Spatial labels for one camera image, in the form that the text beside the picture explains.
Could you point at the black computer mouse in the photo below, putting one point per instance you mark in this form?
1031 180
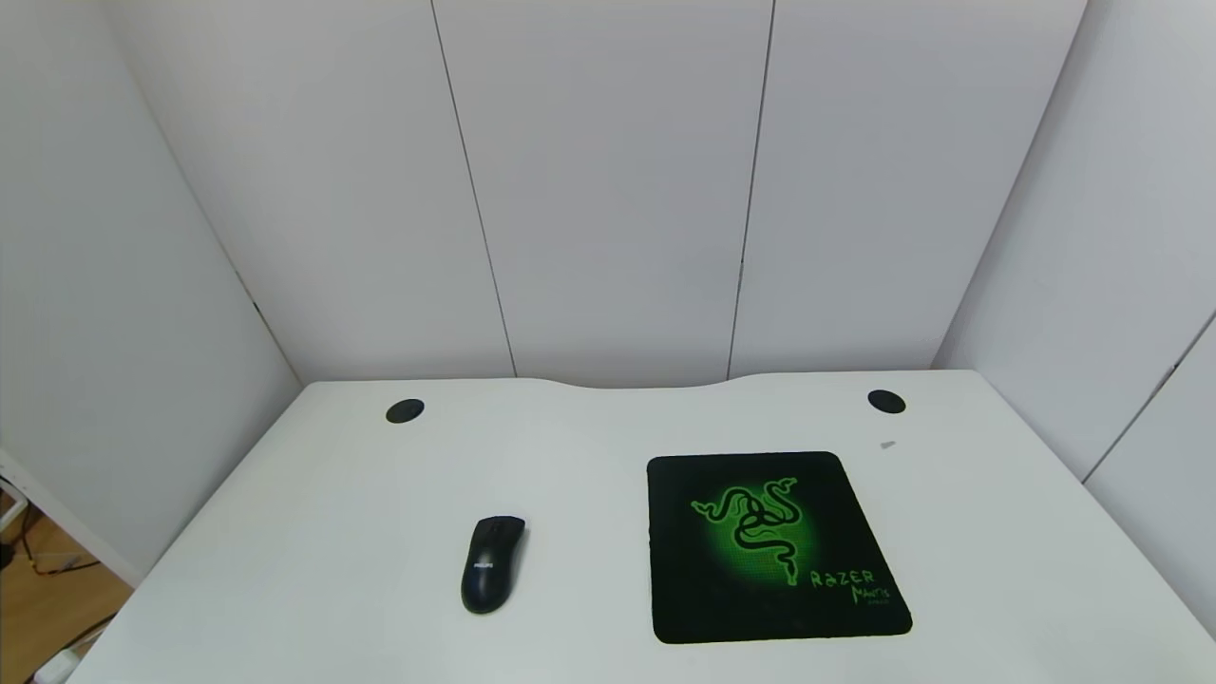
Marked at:
490 570

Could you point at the white partition base rail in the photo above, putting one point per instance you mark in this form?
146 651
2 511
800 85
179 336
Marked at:
66 528

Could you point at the white power strip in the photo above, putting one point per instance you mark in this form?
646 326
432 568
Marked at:
55 667

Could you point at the black green Razer mouse pad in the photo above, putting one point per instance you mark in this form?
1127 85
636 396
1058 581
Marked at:
693 589

